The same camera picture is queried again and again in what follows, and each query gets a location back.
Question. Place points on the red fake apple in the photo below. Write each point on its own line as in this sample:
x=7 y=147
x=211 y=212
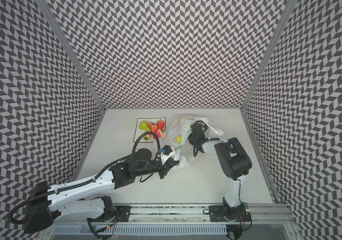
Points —
x=161 y=124

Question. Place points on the aluminium corner post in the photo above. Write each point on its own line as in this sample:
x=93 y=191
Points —
x=289 y=8
x=49 y=16

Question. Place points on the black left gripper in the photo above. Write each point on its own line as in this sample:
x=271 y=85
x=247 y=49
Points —
x=166 y=167

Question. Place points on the aluminium corner post left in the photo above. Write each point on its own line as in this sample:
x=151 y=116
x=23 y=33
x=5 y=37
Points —
x=49 y=16

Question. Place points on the white square plate black rim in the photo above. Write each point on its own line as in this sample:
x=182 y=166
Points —
x=139 y=132

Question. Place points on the aluminium corner post right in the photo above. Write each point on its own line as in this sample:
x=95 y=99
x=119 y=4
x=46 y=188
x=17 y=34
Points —
x=289 y=8

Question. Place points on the green fake pear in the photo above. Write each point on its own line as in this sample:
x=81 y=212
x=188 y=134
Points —
x=144 y=126

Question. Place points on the large red fake strawberry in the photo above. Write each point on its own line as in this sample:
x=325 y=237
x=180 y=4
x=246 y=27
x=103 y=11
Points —
x=147 y=137

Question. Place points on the white plastic bag lemon print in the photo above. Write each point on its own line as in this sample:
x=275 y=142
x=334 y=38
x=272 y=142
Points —
x=177 y=134

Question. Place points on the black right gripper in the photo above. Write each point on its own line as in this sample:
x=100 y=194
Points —
x=195 y=127

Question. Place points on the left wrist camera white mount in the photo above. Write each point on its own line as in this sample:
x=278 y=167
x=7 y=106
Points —
x=166 y=153

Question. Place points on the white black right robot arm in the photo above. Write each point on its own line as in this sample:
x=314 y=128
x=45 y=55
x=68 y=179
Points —
x=235 y=164

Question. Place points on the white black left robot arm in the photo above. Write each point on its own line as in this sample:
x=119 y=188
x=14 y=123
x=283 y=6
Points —
x=87 y=199

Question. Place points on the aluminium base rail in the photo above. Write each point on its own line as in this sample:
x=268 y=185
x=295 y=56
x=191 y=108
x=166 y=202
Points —
x=196 y=214

